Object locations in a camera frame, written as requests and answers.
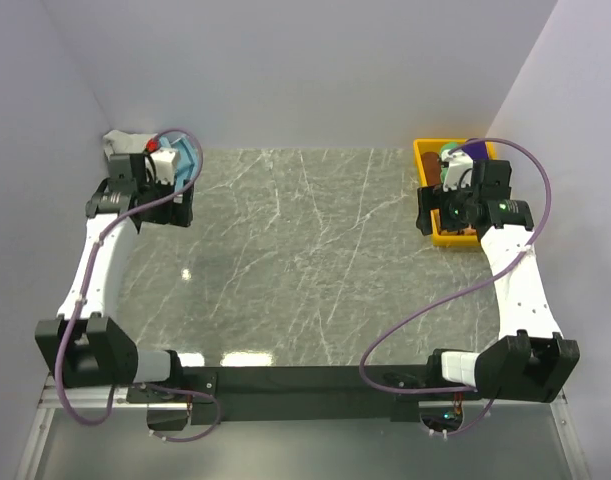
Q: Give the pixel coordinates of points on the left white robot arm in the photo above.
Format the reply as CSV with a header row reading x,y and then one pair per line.
x,y
84,346

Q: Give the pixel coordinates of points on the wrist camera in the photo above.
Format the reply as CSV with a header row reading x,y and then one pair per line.
x,y
458,173
161,161

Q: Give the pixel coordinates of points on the brown rolled towel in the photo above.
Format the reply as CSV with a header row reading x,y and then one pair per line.
x,y
432,168

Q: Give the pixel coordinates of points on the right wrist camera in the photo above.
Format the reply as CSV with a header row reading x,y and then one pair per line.
x,y
458,173

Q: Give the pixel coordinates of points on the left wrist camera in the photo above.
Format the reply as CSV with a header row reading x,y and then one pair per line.
x,y
161,161

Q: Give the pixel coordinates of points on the white towel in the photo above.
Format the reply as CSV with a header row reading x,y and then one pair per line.
x,y
119,142

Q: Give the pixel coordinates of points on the purple rolled towel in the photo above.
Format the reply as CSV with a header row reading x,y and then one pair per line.
x,y
476,151

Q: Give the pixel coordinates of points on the blue towel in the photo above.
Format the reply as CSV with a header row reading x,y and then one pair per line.
x,y
188,158

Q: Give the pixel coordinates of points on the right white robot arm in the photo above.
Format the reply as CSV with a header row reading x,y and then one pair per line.
x,y
531,360

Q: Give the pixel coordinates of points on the green rolled towel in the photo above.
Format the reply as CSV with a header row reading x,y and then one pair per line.
x,y
450,150

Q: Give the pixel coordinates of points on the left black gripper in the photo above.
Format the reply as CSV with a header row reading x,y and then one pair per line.
x,y
175,213

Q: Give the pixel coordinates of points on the yellow plastic bin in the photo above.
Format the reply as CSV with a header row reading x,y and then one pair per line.
x,y
459,234

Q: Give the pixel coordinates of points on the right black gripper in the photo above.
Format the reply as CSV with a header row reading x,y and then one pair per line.
x,y
430,198

